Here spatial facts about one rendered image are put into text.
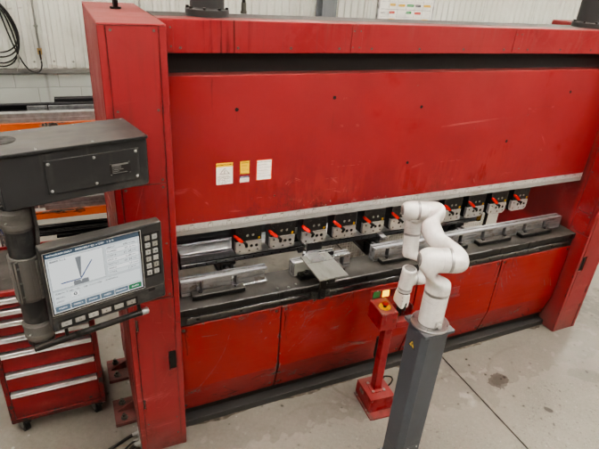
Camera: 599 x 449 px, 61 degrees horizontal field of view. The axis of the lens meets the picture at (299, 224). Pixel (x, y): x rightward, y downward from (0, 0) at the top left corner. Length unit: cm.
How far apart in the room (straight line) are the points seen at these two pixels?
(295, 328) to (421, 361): 84
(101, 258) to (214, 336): 108
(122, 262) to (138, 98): 65
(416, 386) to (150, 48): 201
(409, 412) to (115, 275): 167
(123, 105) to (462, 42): 181
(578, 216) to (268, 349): 253
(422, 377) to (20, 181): 199
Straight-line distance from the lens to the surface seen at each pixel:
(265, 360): 318
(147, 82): 213
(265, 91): 249
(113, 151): 191
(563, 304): 456
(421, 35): 285
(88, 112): 412
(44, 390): 328
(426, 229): 254
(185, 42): 233
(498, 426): 370
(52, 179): 188
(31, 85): 667
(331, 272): 287
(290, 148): 263
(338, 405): 350
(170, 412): 307
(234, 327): 293
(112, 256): 205
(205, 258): 307
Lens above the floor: 253
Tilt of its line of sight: 27 degrees down
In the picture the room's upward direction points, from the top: 4 degrees clockwise
